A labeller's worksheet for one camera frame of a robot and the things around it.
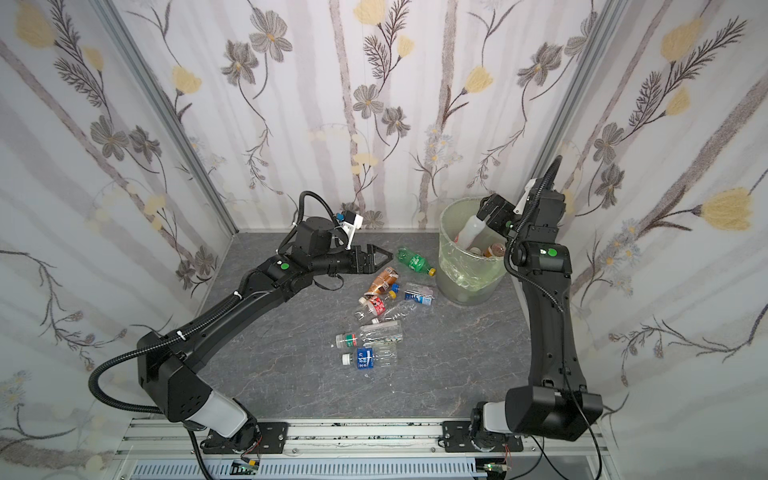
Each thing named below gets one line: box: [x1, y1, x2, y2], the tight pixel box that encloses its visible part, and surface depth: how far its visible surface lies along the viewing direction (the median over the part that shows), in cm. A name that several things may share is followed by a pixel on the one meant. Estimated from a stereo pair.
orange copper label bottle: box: [358, 266, 399, 304], surface depth 102 cm
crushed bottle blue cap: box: [404, 290, 435, 306], surface depth 98 cm
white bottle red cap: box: [454, 215, 486, 250], surface depth 94 cm
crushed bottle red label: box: [353, 296, 417, 324], surface depth 97 cm
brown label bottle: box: [483, 243, 506, 258], surface depth 97 cm
